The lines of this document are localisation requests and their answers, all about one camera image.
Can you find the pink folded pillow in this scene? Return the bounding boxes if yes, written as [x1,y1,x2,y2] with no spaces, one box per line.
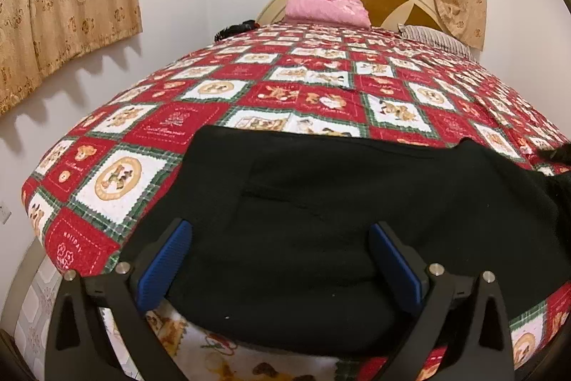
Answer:
[285,0,370,27]

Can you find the black object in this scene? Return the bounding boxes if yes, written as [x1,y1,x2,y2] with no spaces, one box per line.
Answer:
[214,20,262,42]

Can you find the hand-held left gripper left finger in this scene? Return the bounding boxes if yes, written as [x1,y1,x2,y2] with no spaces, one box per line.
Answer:
[45,218,193,381]

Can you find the red checkered printed blanket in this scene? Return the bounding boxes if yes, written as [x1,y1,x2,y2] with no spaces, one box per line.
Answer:
[21,21,571,381]

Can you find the striped pillow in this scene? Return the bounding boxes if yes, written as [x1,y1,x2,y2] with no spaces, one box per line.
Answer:
[398,24,471,57]

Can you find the black pants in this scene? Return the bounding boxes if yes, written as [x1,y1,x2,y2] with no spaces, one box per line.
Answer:
[167,126,571,357]

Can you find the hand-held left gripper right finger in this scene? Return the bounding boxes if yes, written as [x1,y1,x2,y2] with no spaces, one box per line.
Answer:
[368,221,519,381]

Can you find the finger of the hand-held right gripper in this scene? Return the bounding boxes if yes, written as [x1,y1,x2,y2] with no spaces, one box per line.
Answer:
[537,144,571,168]

